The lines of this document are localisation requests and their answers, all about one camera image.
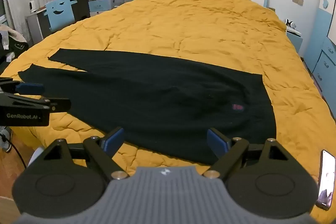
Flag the dark clothing pile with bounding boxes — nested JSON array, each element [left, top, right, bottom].
[[0, 24, 29, 75]]

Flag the black pants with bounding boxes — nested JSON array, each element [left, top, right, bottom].
[[18, 48, 277, 165]]

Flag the blue nightstand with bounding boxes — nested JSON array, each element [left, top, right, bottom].
[[285, 27, 303, 54]]

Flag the yellow quilted blanket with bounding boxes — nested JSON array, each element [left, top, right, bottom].
[[0, 0, 329, 203]]

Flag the black cable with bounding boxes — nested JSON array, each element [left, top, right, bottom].
[[0, 132, 29, 170]]

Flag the grey desk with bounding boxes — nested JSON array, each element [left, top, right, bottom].
[[26, 0, 114, 44]]

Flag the blue wardrobe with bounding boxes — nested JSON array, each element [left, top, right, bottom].
[[303, 0, 336, 120]]

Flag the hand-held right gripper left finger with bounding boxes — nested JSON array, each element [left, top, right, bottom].
[[43, 127, 130, 180]]

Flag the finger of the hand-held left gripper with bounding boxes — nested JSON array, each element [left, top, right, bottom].
[[0, 92, 71, 113], [0, 77, 45, 95]]

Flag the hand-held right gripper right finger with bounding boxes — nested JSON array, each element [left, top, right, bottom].
[[204, 128, 291, 180]]

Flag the smartphone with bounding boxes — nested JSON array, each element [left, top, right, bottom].
[[315, 150, 336, 211]]

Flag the blue chair with face cutout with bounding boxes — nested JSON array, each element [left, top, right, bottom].
[[43, 0, 78, 33]]

